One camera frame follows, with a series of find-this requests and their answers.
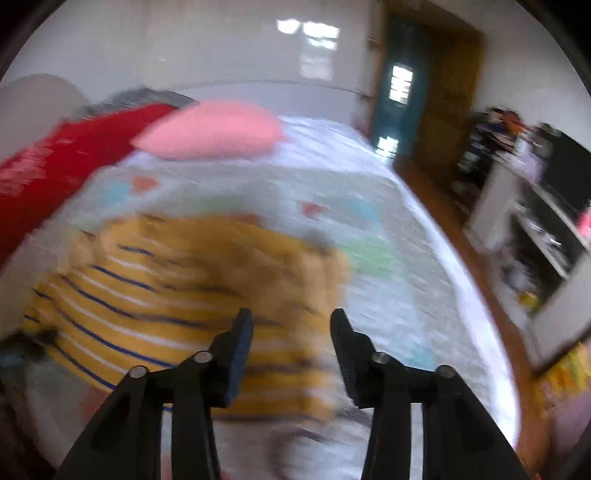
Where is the teal door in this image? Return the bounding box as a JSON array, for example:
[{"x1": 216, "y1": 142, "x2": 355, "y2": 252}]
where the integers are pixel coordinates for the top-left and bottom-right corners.
[{"x1": 372, "y1": 18, "x2": 435, "y2": 160}]

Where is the black television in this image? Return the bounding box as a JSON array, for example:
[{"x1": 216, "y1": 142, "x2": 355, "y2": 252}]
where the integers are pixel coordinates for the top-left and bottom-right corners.
[{"x1": 540, "y1": 124, "x2": 591, "y2": 222}]

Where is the yellow striped small shirt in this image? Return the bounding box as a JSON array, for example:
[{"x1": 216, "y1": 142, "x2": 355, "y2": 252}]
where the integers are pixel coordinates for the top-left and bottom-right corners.
[{"x1": 21, "y1": 215, "x2": 352, "y2": 421}]

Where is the yellow bag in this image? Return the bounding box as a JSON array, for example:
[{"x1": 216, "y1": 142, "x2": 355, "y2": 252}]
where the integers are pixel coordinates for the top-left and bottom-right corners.
[{"x1": 536, "y1": 342, "x2": 591, "y2": 416}]

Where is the red blanket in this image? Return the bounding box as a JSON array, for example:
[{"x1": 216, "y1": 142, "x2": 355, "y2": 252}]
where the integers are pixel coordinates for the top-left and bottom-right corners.
[{"x1": 0, "y1": 102, "x2": 178, "y2": 271}]

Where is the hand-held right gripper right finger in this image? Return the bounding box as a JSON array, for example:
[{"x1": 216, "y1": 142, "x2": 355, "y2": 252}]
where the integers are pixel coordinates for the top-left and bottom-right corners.
[{"x1": 330, "y1": 309, "x2": 529, "y2": 480}]

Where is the bed with patterned sheet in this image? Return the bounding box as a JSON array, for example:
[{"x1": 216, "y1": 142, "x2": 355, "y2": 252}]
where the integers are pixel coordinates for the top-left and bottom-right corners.
[{"x1": 0, "y1": 115, "x2": 520, "y2": 480}]

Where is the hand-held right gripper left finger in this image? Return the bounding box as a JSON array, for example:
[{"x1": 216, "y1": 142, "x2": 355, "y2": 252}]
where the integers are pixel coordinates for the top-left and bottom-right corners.
[{"x1": 55, "y1": 308, "x2": 254, "y2": 480}]

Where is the dark cluttered rack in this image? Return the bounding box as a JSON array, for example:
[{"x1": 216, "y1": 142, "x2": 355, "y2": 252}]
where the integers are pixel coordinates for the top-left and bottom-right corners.
[{"x1": 450, "y1": 107, "x2": 541, "y2": 204}]

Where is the pink pillow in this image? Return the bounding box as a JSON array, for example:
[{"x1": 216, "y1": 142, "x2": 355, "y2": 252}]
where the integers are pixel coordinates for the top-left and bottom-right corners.
[{"x1": 131, "y1": 100, "x2": 289, "y2": 161}]

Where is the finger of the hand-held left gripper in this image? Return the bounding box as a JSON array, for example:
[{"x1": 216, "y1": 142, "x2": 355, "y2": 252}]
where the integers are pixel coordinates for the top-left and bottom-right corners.
[{"x1": 0, "y1": 327, "x2": 58, "y2": 367}]

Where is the white shelf cabinet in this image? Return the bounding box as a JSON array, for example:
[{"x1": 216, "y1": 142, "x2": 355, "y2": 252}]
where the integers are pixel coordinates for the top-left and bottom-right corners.
[{"x1": 464, "y1": 157, "x2": 591, "y2": 370}]

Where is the wooden door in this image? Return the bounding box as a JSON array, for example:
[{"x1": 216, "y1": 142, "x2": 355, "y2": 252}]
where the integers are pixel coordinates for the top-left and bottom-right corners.
[{"x1": 413, "y1": 28, "x2": 485, "y2": 185}]

